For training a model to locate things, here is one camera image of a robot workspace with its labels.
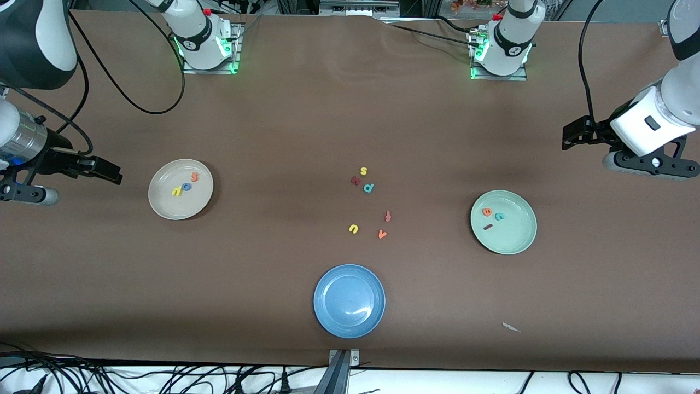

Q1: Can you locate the blue round plate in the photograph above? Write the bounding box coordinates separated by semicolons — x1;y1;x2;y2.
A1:
313;264;386;339

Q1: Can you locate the orange floral decoration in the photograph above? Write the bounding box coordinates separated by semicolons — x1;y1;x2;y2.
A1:
451;0;506;14

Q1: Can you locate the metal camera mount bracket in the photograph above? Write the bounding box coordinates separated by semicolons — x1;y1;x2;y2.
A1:
314;349;360;394

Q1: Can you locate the brown paper table cover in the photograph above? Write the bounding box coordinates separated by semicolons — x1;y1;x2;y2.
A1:
0;8;700;374

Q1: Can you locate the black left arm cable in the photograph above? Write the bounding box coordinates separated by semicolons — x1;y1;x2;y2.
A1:
579;0;605;121

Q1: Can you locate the beige round plate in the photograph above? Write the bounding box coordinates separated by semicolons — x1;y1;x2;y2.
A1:
148;159;214;221

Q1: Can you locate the light green round plate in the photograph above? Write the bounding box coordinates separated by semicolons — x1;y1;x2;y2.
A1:
470;190;538;256

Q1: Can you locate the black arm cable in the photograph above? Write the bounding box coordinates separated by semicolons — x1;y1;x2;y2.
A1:
579;0;605;121
11;0;185;155

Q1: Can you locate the black cable on table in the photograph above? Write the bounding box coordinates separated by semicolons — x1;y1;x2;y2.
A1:
383;21;477;47
436;15;483;36

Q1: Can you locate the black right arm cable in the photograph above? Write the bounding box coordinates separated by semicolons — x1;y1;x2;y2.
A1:
11;0;185;155

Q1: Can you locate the metal frame rail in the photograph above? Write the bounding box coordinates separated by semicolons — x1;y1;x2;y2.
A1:
319;0;401;18

